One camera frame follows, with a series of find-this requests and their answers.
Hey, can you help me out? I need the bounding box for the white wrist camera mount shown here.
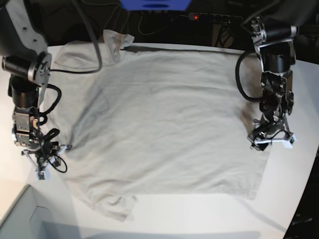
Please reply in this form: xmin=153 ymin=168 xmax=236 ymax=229
xmin=253 ymin=119 xmax=297 ymax=148
xmin=21 ymin=144 xmax=72 ymax=181

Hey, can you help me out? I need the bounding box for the blue plastic bin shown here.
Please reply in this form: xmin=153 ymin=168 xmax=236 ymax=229
xmin=120 ymin=0 xmax=191 ymax=11

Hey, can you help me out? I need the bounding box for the white looped cable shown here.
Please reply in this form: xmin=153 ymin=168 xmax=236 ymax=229
xmin=102 ymin=9 xmax=175 ymax=36

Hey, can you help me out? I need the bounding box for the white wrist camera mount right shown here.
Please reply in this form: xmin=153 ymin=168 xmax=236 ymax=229
xmin=21 ymin=144 xmax=72 ymax=181

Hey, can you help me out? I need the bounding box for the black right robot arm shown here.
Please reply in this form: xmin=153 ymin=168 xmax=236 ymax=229
xmin=0 ymin=0 xmax=62 ymax=160

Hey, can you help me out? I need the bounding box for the white cardboard box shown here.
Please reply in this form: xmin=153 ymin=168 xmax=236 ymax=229
xmin=0 ymin=185 xmax=81 ymax=239

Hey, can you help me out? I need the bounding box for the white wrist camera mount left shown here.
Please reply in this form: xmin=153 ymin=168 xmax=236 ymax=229
xmin=253 ymin=119 xmax=297 ymax=148

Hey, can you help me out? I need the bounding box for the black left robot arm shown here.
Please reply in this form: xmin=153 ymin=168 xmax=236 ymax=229
xmin=235 ymin=16 xmax=299 ymax=151

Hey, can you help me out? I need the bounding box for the beige grey t-shirt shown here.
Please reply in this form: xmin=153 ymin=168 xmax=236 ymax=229
xmin=48 ymin=42 xmax=269 ymax=221

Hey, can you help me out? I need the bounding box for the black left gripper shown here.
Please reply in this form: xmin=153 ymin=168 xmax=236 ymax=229
xmin=247 ymin=129 xmax=271 ymax=151

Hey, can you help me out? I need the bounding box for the black power strip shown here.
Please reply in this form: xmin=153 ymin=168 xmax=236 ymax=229
xmin=187 ymin=12 xmax=244 ymax=24

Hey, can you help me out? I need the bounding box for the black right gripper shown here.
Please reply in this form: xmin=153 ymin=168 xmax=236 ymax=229
xmin=44 ymin=141 xmax=61 ymax=159

